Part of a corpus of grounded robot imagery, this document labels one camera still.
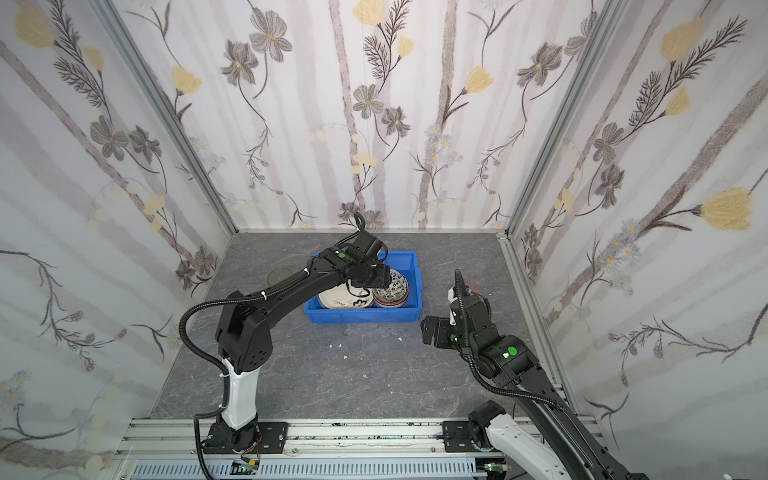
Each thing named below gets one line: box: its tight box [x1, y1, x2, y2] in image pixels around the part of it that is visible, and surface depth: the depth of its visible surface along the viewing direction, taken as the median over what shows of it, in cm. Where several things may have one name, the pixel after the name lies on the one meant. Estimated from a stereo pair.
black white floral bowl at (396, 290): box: [373, 268, 409, 303], surface depth 95 cm
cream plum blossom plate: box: [318, 280, 374, 310], surface depth 97 cm
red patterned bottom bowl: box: [373, 295, 409, 308], surface depth 91 cm
